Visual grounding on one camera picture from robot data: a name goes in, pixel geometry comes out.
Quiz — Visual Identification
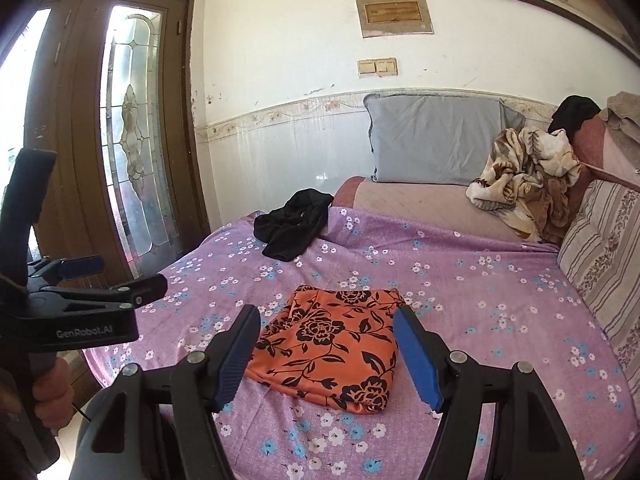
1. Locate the beige floral blanket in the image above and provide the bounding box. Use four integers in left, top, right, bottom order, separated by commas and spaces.
466, 127, 583, 243

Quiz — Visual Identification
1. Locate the pink sofa backrest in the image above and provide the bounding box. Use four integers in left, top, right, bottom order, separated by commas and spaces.
565, 112, 640, 196

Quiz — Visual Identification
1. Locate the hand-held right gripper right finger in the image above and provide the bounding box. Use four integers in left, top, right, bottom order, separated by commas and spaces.
392, 305, 586, 480

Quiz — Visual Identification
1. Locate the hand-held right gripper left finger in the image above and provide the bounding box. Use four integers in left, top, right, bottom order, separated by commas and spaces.
70, 304, 262, 480

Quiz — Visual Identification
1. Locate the framed wall plaque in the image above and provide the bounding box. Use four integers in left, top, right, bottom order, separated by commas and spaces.
355, 0, 433, 38

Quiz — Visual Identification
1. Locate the grey pillow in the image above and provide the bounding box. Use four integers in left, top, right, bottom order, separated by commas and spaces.
363, 92, 527, 185

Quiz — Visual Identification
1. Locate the beige wall switch plate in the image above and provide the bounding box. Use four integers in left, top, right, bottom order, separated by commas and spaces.
357, 58, 399, 77

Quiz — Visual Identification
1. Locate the beige towel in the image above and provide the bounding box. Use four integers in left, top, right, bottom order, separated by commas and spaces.
600, 91, 640, 171

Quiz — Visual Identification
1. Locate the person's left hand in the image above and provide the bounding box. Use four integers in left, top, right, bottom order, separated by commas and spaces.
31, 356, 76, 432

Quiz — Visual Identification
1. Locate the black garment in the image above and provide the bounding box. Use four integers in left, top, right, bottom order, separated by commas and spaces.
547, 95, 602, 136

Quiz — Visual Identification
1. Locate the striped floral cushion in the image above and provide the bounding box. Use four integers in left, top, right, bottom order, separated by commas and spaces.
556, 177, 640, 376

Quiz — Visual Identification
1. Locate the purple floral bed sheet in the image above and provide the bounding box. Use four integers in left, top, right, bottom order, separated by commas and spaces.
82, 207, 640, 480

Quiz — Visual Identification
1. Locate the wooden door with patterned glass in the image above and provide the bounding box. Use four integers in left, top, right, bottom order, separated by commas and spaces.
0, 0, 211, 401

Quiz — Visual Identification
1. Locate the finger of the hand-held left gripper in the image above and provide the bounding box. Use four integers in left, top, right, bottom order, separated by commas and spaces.
35, 274, 169, 311
25, 255, 106, 283

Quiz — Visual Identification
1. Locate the orange black floral cloth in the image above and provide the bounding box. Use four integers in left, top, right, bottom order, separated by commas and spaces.
244, 284, 407, 416

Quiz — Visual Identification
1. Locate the pink brown mattress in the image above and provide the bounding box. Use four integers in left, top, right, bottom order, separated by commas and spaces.
332, 176, 561, 246

